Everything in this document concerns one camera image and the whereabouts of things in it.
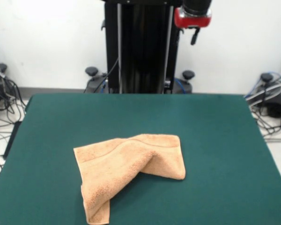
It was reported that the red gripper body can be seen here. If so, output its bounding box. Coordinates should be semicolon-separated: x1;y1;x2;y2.
174;8;213;29

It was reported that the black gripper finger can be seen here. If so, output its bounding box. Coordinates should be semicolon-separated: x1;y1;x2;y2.
190;27;200;45

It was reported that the tan terry towel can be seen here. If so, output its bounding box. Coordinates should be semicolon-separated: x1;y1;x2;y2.
73;133;186;224

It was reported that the dark green tablecloth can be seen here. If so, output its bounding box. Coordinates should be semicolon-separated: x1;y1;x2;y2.
0;93;281;225

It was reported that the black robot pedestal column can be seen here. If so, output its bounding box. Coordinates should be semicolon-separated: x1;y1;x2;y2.
100;0;185;94

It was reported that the black pedestal cable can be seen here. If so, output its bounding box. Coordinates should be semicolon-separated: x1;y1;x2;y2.
107;57;119;79

